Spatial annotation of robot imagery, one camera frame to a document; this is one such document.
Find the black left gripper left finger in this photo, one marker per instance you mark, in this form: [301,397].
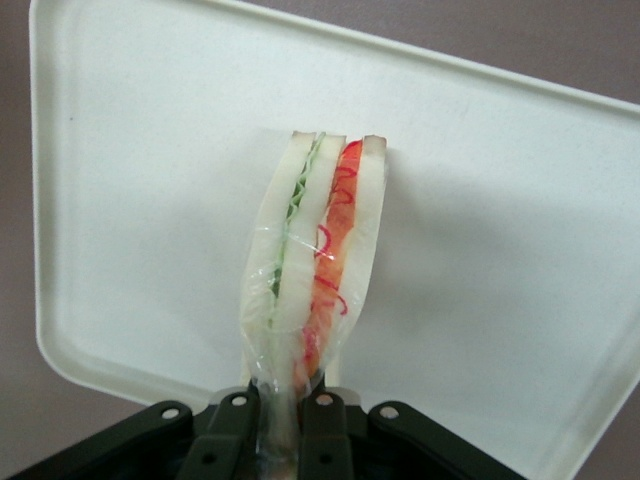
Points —
[220,430]

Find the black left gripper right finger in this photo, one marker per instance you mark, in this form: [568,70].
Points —
[325,430]

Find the triangle sandwich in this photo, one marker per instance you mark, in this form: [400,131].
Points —
[305,225]

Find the cream plastic tray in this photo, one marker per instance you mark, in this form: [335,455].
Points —
[150,200]

